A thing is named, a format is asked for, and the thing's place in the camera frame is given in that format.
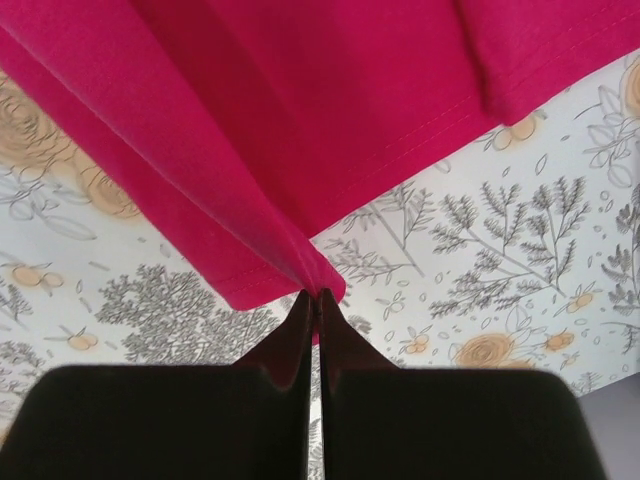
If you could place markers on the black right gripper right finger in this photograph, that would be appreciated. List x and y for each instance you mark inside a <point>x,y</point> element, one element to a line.
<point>381,421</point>

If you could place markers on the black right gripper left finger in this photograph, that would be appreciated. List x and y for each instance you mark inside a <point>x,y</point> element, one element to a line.
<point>246,420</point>

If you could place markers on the magenta t shirt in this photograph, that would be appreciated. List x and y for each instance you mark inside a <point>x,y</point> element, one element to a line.
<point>241,129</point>

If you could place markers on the floral table mat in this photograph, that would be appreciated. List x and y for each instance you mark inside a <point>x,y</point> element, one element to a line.
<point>519,250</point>

